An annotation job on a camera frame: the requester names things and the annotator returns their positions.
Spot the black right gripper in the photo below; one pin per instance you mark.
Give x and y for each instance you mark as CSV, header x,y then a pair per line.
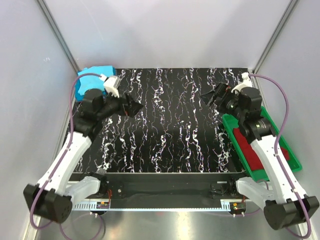
x,y
221,95

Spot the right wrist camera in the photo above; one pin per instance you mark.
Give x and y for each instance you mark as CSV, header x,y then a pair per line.
x,y
248,97

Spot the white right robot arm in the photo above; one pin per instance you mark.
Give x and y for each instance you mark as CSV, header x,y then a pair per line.
x,y
287,203

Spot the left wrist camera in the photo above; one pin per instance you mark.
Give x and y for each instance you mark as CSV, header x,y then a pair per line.
x,y
111,84

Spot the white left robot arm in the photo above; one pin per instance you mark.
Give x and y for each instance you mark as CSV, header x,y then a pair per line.
x,y
51,198

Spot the red t shirt in tray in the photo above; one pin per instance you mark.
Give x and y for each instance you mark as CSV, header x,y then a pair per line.
x,y
252,159

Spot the green plastic tray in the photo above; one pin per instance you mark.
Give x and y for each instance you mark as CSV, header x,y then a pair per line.
x,y
229,123

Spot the white slotted cable duct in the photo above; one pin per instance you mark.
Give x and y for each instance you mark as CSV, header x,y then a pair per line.
x,y
91,206

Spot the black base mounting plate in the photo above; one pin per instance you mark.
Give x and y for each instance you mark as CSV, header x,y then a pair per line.
x,y
160,191

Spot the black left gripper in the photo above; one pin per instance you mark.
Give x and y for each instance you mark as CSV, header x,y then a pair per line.
x,y
124,105

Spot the light blue t shirt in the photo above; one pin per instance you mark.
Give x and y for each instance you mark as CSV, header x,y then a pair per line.
x,y
89,82

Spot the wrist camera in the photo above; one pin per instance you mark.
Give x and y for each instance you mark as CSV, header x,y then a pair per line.
x,y
248,97
111,84

